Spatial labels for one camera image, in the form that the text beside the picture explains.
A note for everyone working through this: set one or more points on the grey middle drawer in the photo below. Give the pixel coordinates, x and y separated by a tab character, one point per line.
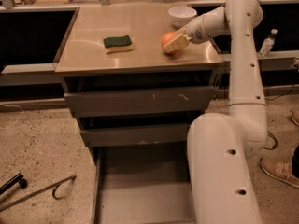
135	135

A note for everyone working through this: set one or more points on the black caster leg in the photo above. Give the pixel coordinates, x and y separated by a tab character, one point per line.
16	179

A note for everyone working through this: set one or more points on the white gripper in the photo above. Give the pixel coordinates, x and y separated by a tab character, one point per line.
195	32

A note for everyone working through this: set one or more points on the grey open bottom drawer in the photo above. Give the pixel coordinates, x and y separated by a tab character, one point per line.
146	184

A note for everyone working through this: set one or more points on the tan sneaker lower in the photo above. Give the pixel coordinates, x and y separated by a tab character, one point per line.
281	171

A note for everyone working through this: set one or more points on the orange fruit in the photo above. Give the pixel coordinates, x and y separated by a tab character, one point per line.
166	38

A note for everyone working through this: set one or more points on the grey drawer cabinet with counter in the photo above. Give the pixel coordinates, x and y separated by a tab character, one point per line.
85	67

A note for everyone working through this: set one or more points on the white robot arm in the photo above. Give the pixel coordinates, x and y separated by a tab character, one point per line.
218	145

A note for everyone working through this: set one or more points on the clear plastic water bottle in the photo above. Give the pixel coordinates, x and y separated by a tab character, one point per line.
268	43

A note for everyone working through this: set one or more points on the white bowl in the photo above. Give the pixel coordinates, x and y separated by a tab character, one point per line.
181	16

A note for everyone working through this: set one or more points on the metal rod with hook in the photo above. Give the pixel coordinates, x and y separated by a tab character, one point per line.
53	187

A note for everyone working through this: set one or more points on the grey top drawer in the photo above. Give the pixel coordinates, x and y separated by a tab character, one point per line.
137	102

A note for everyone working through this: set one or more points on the tan sneaker upper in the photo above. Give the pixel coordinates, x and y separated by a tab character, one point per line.
295	117

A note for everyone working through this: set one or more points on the green yellow sponge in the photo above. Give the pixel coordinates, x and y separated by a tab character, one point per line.
117	44

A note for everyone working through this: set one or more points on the tan sneaker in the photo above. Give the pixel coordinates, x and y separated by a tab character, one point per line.
295	117
281	171

